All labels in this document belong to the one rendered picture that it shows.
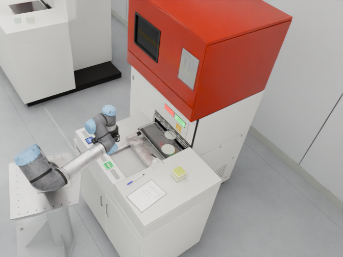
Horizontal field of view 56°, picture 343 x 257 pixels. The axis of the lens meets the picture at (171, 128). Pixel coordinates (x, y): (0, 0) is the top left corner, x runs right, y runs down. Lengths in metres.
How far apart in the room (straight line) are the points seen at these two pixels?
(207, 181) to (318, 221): 1.66
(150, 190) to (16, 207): 0.83
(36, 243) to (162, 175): 1.33
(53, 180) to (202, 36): 1.07
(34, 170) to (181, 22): 1.11
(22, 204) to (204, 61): 1.42
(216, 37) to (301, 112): 1.85
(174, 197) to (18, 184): 1.03
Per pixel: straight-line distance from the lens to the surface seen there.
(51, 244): 3.01
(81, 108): 4.05
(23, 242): 3.07
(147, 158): 2.34
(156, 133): 2.49
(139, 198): 2.04
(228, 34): 1.92
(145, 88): 2.60
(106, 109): 1.83
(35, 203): 2.26
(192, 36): 1.89
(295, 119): 3.58
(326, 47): 3.19
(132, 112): 2.96
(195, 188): 2.12
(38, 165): 1.62
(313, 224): 3.53
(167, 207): 2.02
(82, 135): 2.38
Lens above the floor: 2.67
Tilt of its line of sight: 44 degrees down
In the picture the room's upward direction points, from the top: 9 degrees clockwise
